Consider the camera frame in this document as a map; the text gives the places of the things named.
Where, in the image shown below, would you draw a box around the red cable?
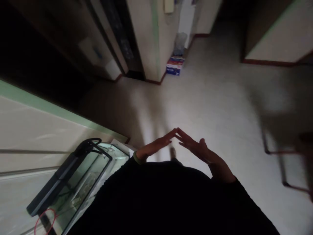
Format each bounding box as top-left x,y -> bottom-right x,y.
34,208 -> 58,235

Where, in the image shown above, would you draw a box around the wooden cabinet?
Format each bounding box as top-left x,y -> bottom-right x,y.
0,0 -> 147,98

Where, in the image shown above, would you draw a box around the person's legs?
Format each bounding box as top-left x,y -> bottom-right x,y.
169,147 -> 179,162

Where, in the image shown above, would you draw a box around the person's right index finger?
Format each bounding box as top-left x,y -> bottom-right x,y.
176,127 -> 198,146

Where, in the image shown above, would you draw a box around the person's body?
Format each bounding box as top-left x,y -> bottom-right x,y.
65,159 -> 282,235

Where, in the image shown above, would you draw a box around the person's left fingers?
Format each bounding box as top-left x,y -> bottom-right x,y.
153,128 -> 177,150

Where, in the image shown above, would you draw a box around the black aquarium light bar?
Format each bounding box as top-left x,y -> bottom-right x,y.
26,138 -> 102,217

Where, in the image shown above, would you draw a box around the glass aquarium tank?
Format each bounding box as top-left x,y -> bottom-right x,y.
26,138 -> 134,235

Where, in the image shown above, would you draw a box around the metal-legged chair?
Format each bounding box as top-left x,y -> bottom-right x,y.
261,131 -> 313,204

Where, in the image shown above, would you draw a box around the person's right hand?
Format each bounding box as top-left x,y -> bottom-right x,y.
176,127 -> 222,170

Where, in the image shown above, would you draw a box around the blue and white cardboard box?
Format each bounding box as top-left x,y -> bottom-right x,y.
166,55 -> 185,77

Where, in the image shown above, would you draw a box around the person's left hand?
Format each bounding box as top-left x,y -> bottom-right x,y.
136,128 -> 177,163

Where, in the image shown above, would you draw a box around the clear plastic waste bin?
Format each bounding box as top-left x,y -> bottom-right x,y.
174,32 -> 188,56

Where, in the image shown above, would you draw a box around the person's right fingers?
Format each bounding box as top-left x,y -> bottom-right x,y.
179,140 -> 198,154

